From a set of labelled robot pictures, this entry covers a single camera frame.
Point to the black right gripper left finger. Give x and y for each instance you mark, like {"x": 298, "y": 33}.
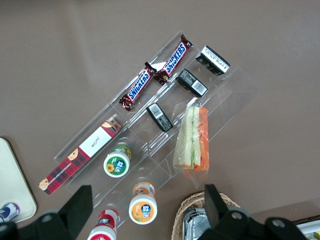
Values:
{"x": 62, "y": 222}

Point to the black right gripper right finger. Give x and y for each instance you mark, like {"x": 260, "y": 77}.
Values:
{"x": 232, "y": 225}

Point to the plastic sandwich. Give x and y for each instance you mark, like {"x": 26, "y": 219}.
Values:
{"x": 190, "y": 140}

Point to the cream plastic tray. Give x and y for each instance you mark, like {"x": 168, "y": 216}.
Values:
{"x": 12, "y": 175}

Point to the aluminium foil container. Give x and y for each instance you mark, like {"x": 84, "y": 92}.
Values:
{"x": 195, "y": 222}

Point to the red lid yogurt bottle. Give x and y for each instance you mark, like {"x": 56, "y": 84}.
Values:
{"x": 103, "y": 225}

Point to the oval wicker basket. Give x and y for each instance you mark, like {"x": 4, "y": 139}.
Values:
{"x": 180, "y": 215}

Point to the blue lid yogurt bottle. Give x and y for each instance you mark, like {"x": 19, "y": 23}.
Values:
{"x": 10, "y": 210}

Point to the white rectangular bin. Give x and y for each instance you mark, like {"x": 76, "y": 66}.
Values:
{"x": 310, "y": 226}

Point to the green lid yogurt bottle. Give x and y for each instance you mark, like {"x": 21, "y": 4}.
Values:
{"x": 116, "y": 163}

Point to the orange lid yogurt bottle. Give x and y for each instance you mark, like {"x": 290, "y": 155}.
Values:
{"x": 143, "y": 208}

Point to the red plaid cookie box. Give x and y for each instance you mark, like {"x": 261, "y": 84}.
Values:
{"x": 92, "y": 145}

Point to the small black box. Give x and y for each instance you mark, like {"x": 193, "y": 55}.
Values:
{"x": 190, "y": 81}
{"x": 212, "y": 60}
{"x": 161, "y": 120}

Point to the clear acrylic tiered display stand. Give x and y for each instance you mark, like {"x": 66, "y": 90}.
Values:
{"x": 232, "y": 92}

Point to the Snickers chocolate bar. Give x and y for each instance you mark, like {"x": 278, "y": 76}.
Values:
{"x": 175, "y": 58}
{"x": 137, "y": 87}

